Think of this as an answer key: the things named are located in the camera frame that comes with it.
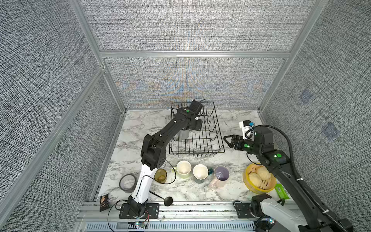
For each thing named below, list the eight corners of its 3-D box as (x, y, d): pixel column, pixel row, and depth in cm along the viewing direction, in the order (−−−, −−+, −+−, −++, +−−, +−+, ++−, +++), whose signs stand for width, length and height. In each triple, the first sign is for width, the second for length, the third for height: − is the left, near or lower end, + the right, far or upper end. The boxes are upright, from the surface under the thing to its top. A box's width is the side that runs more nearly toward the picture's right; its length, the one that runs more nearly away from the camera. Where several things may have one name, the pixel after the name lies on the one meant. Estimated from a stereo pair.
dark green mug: (189, 178, 86) (189, 171, 77) (200, 167, 90) (201, 159, 82) (199, 188, 82) (201, 182, 74) (210, 176, 87) (212, 169, 78)
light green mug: (172, 174, 87) (171, 168, 79) (179, 163, 91) (178, 156, 83) (186, 182, 84) (186, 177, 76) (192, 171, 88) (193, 164, 80)
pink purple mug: (208, 189, 82) (211, 183, 74) (207, 173, 88) (209, 165, 80) (226, 189, 82) (231, 183, 74) (223, 172, 88) (228, 165, 80)
